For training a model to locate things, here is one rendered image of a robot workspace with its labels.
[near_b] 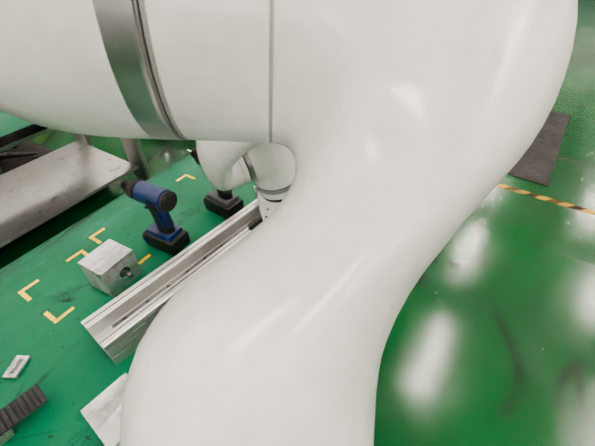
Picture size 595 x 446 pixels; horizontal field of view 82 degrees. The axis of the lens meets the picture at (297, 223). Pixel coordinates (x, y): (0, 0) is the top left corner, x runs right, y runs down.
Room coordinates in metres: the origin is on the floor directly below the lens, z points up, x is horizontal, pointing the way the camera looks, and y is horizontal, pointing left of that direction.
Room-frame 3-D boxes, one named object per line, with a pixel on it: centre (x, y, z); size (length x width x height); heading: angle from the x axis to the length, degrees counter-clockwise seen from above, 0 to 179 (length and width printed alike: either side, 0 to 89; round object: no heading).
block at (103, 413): (0.22, 0.32, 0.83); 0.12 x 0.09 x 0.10; 51
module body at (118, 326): (0.70, 0.20, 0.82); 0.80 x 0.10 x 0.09; 141
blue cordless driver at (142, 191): (0.75, 0.43, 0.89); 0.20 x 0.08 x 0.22; 63
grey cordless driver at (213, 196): (0.92, 0.27, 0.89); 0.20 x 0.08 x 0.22; 54
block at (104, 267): (0.60, 0.49, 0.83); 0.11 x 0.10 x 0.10; 62
